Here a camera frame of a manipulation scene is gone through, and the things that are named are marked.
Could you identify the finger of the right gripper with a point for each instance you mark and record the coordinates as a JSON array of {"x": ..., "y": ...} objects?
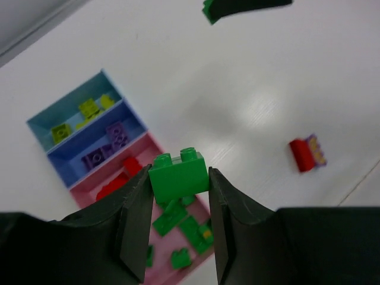
[{"x": 226, "y": 8}]

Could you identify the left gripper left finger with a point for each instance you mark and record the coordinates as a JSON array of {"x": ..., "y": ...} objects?
[{"x": 104, "y": 243}]

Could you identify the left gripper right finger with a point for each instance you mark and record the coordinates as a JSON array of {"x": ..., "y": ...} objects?
[{"x": 303, "y": 245}]

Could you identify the green sloped lego brick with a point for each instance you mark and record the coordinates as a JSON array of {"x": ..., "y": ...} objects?
[{"x": 210, "y": 13}]

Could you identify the green square lego brick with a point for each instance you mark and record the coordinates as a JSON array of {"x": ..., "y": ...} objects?
[{"x": 150, "y": 256}]

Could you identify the red flower lego piece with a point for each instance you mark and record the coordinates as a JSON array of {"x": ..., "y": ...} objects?
[{"x": 113, "y": 185}]

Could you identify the red lego brick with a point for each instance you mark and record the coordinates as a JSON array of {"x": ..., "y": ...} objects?
[{"x": 132, "y": 166}]

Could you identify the purple lego brick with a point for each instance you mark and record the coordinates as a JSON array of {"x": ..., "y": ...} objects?
[{"x": 97, "y": 156}]

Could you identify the green two-stud lego brick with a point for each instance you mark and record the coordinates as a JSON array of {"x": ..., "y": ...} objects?
[{"x": 176, "y": 177}]

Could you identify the red purple lego stack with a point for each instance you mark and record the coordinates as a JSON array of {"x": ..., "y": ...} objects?
[{"x": 307, "y": 153}]

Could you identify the purple curved lego piece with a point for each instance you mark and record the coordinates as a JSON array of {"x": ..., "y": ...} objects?
[{"x": 117, "y": 135}]

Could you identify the yellow-green small lego brick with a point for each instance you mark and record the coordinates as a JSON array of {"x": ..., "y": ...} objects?
[{"x": 60, "y": 132}]

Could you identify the lime curved lego piece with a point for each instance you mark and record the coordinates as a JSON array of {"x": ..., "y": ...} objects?
[{"x": 106, "y": 101}]

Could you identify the green lego plate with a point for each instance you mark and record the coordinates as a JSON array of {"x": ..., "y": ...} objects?
[{"x": 173, "y": 213}]

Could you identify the small pink bin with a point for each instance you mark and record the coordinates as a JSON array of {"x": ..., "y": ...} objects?
[{"x": 116, "y": 171}]

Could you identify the large pink bin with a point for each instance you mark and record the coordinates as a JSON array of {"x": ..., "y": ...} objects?
[{"x": 162, "y": 271}]

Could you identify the dark blue bin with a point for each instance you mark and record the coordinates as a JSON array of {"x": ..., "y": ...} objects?
[{"x": 96, "y": 143}]

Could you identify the light blue bin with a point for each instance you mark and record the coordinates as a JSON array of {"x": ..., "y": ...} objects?
[{"x": 66, "y": 111}]

